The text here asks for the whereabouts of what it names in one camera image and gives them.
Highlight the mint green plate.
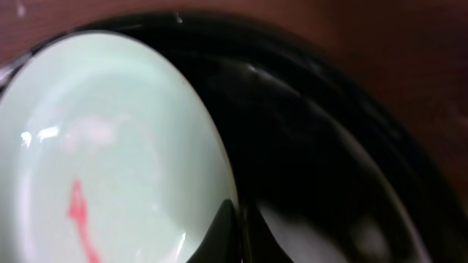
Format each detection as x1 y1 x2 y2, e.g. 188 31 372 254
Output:
1 31 238 262

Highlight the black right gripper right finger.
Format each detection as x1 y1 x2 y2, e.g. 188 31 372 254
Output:
241 206 293 263

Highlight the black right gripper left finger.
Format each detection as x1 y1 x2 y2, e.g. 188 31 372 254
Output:
187 199 240 263

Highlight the round black wash tray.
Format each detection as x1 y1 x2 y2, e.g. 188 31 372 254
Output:
1 12 467 262

